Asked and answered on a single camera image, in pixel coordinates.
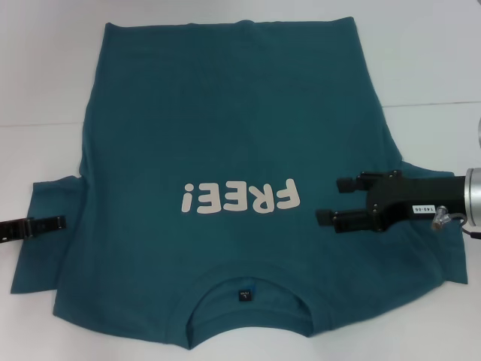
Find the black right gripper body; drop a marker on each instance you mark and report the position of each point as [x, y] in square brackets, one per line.
[413, 195]

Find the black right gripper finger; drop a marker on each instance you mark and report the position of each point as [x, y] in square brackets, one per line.
[360, 181]
[353, 221]

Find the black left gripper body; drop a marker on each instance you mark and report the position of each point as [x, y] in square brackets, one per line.
[11, 231]

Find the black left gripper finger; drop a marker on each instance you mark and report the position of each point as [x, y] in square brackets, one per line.
[45, 225]

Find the teal t-shirt with FREE print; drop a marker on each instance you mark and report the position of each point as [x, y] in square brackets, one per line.
[240, 113]

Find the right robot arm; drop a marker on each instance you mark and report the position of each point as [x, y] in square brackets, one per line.
[474, 195]

